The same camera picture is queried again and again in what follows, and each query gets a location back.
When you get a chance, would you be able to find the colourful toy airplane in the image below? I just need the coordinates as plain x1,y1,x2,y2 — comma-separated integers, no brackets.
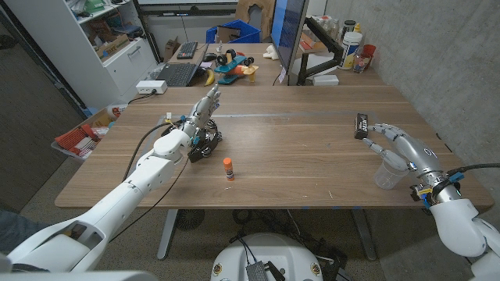
213,48,259,85

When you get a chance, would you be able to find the person's leg in jeans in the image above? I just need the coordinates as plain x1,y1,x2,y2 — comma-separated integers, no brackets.
0,210,52,254

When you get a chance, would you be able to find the dark-lidded jar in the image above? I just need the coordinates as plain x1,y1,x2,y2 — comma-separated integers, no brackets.
341,20,357,40

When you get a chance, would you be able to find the white shelf cabinet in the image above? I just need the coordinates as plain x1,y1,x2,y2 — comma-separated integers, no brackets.
3,0,158,110

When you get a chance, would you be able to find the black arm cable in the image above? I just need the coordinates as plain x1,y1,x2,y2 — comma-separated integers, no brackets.
123,121,184,183
447,162,500,176

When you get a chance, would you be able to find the white canister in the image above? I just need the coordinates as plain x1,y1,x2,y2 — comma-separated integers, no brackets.
338,30,363,71

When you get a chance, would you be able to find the white power strip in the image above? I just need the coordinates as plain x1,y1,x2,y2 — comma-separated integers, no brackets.
135,80,168,95

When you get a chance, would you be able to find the black round fan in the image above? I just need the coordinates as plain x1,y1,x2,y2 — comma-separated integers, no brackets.
175,209,205,231

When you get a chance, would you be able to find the small cardboard box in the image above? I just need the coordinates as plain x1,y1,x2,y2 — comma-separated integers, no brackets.
162,37,181,62

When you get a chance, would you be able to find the brown cardboard cutout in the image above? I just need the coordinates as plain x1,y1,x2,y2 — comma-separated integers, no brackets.
236,0,277,30

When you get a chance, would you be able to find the clear glass jar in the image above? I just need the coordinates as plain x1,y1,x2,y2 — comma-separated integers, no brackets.
353,52,372,74

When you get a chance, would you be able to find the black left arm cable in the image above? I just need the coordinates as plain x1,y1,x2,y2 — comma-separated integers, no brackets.
123,121,184,183

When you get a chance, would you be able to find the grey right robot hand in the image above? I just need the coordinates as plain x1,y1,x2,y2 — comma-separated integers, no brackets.
362,123,462,205

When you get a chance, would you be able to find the grey table leg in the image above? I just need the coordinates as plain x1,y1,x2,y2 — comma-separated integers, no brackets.
156,209,179,261
350,209,377,261

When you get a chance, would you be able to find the clear plastic measuring cup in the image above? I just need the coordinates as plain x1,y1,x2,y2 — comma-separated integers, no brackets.
373,158,409,191

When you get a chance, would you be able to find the white flat box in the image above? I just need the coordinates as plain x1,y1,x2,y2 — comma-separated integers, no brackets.
312,74,340,87

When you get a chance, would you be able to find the orange glue stick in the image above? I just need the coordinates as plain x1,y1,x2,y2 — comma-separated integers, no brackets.
223,157,236,182

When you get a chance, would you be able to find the large flat monitor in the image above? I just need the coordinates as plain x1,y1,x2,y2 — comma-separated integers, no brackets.
270,0,309,75

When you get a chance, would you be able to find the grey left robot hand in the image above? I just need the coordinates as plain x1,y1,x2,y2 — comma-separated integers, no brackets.
182,84,221,138

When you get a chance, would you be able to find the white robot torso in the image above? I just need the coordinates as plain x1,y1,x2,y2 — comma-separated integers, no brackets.
210,233,324,281

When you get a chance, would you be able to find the blue plastic bin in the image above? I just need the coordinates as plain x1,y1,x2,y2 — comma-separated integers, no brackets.
205,19,262,44

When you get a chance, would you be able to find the black keyboard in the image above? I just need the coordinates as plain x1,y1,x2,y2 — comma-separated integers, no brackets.
176,41,199,60

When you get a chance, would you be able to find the white plush toy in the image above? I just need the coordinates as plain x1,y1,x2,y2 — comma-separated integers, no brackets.
262,44,279,61

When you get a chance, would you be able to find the small black box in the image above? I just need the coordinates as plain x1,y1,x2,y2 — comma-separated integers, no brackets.
353,112,370,141

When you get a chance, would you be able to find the open brown cardboard box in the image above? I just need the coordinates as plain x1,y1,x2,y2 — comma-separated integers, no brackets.
95,34,130,59

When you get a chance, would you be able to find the orange cardboard box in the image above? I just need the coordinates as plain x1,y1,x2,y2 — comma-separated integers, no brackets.
298,29,330,54

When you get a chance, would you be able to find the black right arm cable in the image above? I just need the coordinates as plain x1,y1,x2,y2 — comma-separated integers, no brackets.
447,162,500,176

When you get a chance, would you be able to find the black laptop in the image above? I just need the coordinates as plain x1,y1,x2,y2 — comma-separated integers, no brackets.
155,42,210,87

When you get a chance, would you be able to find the whiteboard with black frame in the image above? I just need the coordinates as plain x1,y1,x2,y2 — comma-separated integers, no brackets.
134,0,239,19

